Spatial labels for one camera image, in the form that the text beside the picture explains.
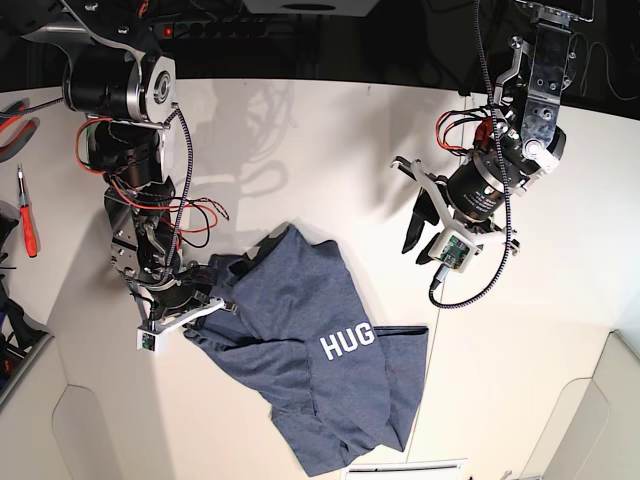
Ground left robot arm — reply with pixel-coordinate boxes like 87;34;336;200
392;1;581;272

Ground blue grey t-shirt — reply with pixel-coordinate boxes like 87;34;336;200
185;226;429;476

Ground white cable on floor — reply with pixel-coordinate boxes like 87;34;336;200
552;29;640;102

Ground orange handled screwdriver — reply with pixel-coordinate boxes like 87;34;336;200
17;166;38;258

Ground dark clutter at left edge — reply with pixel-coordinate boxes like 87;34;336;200
1;201;51;401

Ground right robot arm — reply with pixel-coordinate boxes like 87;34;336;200
1;1;211;325

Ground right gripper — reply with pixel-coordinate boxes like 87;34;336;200
130;264;218;320

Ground black power strip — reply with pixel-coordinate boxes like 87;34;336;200
153;18;267;40

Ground braided camera cable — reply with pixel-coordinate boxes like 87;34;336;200
428;0;519;310
0;97;195;266

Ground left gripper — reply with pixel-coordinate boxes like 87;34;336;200
402;149;538;264

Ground red grey pliers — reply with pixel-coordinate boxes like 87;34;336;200
1;98;39;163

